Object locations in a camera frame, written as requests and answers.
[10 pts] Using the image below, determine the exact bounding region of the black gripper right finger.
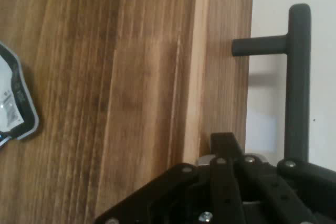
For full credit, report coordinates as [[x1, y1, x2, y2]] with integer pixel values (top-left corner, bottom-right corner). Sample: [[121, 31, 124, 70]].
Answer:
[[237, 155, 336, 224]]

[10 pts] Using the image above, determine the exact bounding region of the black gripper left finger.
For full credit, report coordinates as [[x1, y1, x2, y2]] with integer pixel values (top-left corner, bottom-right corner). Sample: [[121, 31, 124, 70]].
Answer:
[[93, 132, 247, 224]]

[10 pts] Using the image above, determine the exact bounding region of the wooden cabinet door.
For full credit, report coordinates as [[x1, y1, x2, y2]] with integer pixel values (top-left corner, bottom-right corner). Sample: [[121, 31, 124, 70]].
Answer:
[[198, 0, 254, 162]]

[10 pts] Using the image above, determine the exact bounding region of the grey and white plastic pouch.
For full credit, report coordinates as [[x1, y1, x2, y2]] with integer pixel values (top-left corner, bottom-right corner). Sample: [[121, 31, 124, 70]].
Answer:
[[0, 41, 40, 147]]

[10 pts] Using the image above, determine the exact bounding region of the black metal bar handle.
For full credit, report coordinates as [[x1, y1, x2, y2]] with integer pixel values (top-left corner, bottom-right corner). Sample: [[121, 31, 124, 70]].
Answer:
[[231, 3, 312, 163]]

